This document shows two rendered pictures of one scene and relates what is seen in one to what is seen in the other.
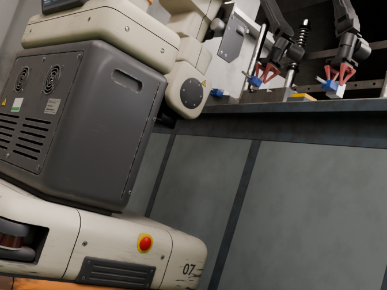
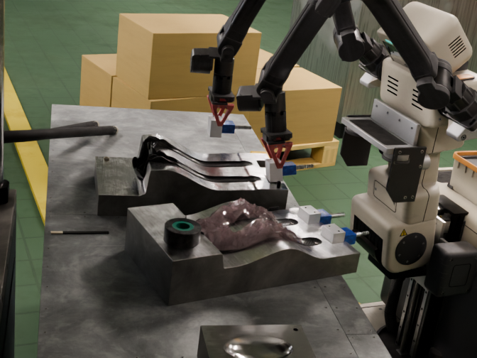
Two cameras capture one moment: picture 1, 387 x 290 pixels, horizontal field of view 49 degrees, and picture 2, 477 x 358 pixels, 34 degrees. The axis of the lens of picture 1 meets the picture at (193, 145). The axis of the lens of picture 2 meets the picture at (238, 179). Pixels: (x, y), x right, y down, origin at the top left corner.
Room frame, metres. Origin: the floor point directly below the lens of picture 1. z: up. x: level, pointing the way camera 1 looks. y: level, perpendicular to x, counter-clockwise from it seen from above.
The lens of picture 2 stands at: (3.63, 0.31, 1.70)
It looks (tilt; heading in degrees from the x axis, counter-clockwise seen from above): 23 degrees down; 197
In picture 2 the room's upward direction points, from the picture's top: 8 degrees clockwise
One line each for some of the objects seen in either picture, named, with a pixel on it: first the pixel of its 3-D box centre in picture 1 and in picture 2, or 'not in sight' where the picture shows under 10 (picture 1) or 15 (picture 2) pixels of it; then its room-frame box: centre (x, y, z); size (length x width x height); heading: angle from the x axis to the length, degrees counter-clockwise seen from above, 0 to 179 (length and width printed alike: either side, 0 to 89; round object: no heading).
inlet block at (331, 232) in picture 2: not in sight; (347, 236); (1.86, 0.06, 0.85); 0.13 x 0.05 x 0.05; 139
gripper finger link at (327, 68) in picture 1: (335, 75); (220, 109); (1.53, -0.43, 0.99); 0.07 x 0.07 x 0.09; 31
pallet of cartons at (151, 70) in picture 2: not in sight; (211, 84); (-0.57, -1.23, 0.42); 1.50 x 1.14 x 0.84; 132
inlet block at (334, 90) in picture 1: (327, 84); (230, 126); (1.50, -0.40, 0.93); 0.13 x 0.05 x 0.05; 122
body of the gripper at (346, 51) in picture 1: (343, 57); (221, 85); (1.52, -0.43, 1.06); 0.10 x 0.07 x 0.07; 31
